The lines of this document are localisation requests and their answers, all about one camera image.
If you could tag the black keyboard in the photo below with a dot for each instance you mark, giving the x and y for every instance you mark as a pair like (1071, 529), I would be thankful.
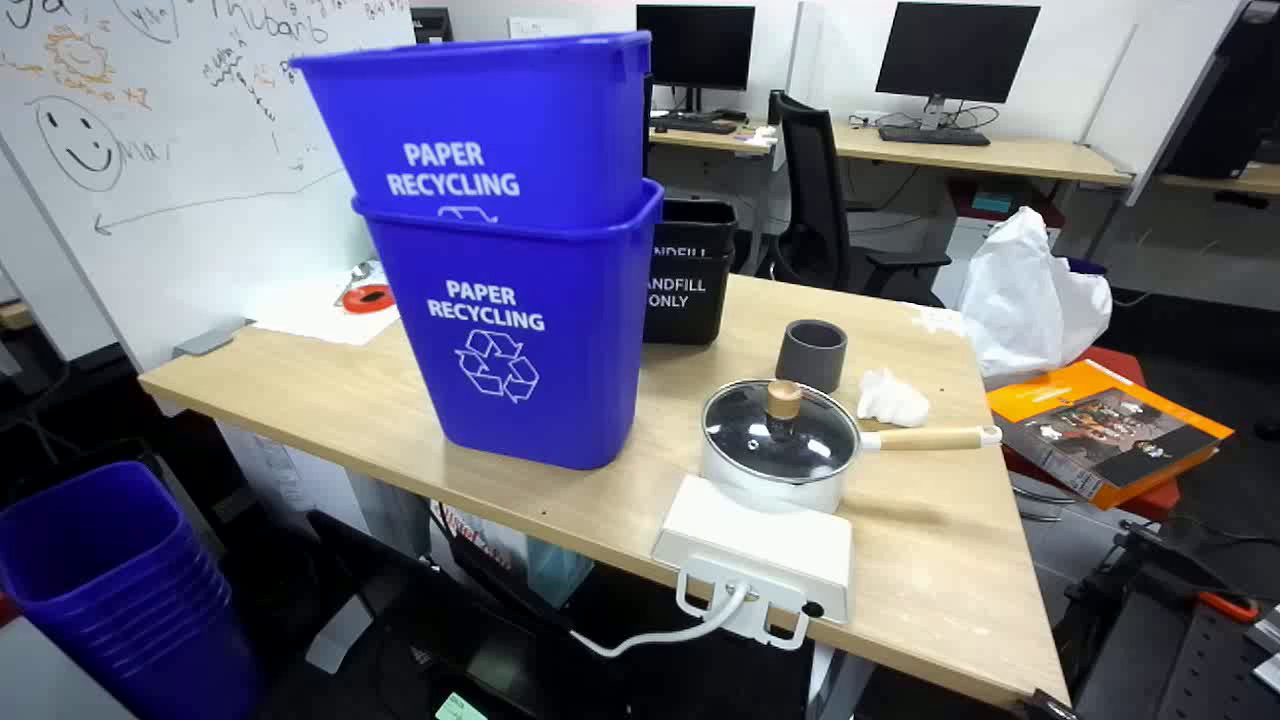
(933, 133)
(694, 124)

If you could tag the black cart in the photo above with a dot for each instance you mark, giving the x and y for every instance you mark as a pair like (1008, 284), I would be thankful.
(1174, 655)

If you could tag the crumpled white tissue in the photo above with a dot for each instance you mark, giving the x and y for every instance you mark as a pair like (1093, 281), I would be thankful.
(891, 397)

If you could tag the blue crate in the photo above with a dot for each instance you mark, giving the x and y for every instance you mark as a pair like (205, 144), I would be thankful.
(120, 584)

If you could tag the whiteboard with smiley drawing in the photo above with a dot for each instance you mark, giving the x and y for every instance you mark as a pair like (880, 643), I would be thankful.
(201, 161)

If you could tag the black plastic waste bin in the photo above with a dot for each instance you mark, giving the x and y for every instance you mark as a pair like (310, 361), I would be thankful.
(686, 322)

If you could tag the white plastic bag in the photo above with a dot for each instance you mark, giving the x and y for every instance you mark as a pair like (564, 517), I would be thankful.
(1021, 303)

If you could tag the blue paper recycling bin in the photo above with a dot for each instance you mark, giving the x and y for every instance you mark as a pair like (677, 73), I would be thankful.
(504, 106)
(535, 401)

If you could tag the short wooden office desk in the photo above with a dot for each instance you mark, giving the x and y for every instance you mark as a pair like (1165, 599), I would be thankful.
(706, 143)

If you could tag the black mesh office chair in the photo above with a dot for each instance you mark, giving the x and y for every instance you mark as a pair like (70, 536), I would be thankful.
(813, 200)

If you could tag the glass lid with wooden knob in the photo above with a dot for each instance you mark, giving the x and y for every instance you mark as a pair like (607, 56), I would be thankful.
(781, 434)

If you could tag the orange and black book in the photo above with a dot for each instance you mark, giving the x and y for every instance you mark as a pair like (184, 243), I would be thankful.
(1106, 434)

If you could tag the grey cylindrical vessel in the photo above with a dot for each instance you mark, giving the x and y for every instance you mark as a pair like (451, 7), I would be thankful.
(811, 361)

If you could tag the white paper sheet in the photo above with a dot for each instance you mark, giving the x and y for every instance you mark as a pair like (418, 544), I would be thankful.
(314, 322)

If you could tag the orange tape roll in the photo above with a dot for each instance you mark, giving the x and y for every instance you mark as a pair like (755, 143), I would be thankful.
(365, 297)

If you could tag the white flat box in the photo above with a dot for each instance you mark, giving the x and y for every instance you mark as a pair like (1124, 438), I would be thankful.
(755, 541)

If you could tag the whiteboard with handwriting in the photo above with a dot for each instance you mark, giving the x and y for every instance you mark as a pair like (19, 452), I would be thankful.
(41, 267)

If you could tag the grey whiteboard eraser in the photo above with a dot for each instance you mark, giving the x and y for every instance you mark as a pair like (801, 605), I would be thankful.
(212, 339)

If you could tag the long wooden office desk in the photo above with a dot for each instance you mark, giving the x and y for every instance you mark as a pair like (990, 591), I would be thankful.
(1040, 161)

